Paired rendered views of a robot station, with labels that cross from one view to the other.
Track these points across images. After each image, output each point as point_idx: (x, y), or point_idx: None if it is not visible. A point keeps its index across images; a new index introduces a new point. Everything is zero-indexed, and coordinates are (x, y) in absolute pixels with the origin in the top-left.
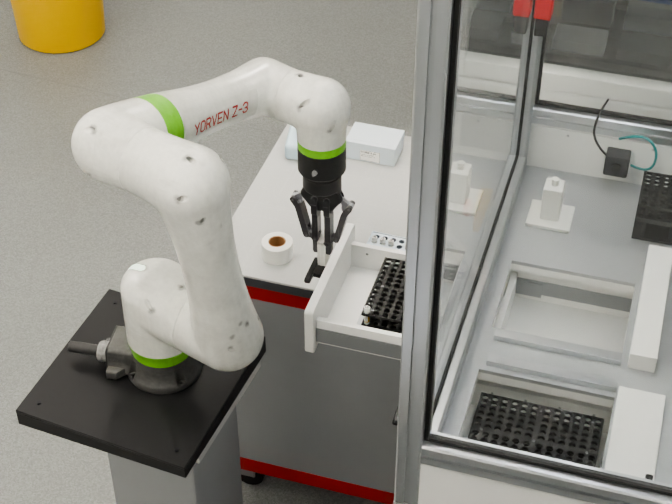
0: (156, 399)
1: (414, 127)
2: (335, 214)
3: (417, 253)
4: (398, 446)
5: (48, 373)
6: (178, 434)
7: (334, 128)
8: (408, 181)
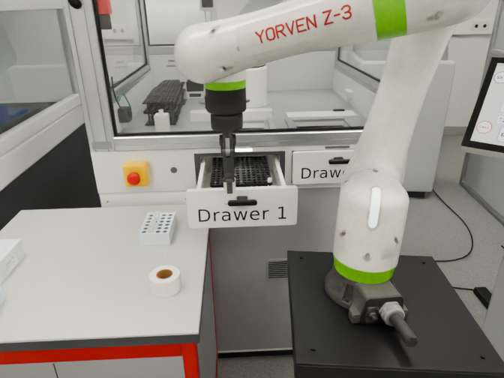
0: (394, 284)
1: None
2: (99, 270)
3: None
4: None
5: (446, 365)
6: (411, 265)
7: None
8: (50, 244)
